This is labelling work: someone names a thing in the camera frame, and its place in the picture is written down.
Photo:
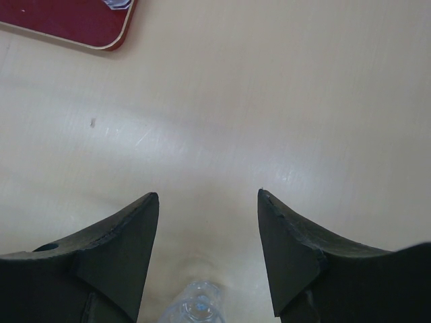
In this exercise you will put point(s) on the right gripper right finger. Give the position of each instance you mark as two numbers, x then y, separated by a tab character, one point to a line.
315	275

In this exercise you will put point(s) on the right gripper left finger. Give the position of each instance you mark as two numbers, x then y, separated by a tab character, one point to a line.
94	275

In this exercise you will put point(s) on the clear glass cluster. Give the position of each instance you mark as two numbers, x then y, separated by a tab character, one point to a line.
200	301

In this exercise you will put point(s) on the red lacquer tray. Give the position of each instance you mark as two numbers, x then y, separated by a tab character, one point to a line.
90	24

